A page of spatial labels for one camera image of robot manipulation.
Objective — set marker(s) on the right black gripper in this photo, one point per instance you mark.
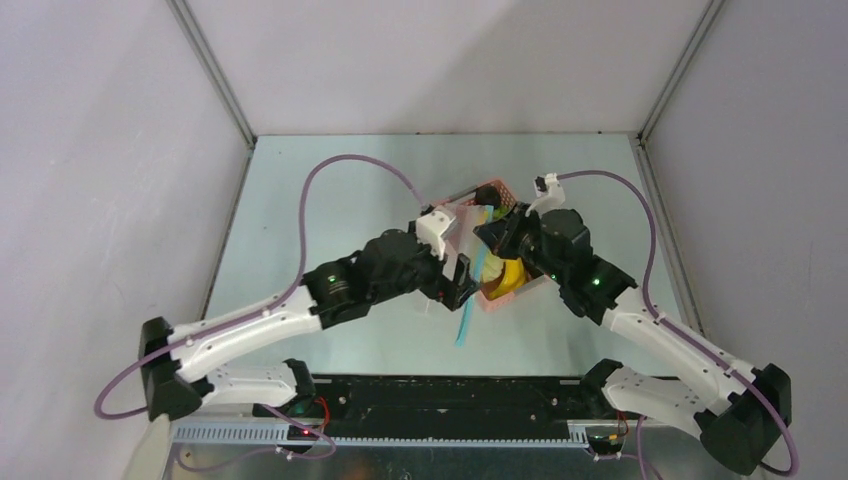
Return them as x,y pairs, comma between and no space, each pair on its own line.
502,234

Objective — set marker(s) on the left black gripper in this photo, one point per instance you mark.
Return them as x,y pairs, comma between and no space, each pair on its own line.
450,293

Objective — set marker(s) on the green cabbage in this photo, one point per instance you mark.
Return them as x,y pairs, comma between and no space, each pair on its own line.
492,270

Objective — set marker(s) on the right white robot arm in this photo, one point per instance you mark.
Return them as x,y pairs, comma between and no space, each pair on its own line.
736,410

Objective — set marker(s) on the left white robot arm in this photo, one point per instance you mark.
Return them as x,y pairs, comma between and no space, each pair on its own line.
193,370

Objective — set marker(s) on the green grapes bunch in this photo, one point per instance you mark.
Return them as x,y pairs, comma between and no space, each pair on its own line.
500,212

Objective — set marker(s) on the yellow banana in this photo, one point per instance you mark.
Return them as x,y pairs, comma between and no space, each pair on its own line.
513,276

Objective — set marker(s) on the pink plastic basket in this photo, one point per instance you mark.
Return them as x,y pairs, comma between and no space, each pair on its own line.
462,239

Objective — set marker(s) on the dark round fruit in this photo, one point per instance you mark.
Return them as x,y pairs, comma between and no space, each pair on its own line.
487,195

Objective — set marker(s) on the left circuit board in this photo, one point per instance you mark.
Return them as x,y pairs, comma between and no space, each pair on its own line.
308,433

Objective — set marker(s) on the circuit board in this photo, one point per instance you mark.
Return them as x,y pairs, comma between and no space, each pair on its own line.
606,447
308,433

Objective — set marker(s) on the right circuit board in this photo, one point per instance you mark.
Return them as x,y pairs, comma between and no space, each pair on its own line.
606,447

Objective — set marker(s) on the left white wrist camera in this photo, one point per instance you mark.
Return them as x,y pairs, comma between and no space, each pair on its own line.
433,228

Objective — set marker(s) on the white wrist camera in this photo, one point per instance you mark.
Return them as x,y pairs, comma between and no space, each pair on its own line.
549,194
433,228

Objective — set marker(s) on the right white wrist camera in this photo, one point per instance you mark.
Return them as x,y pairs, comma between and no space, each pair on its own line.
549,194

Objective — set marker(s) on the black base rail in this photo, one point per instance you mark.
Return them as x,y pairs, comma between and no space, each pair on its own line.
416,407

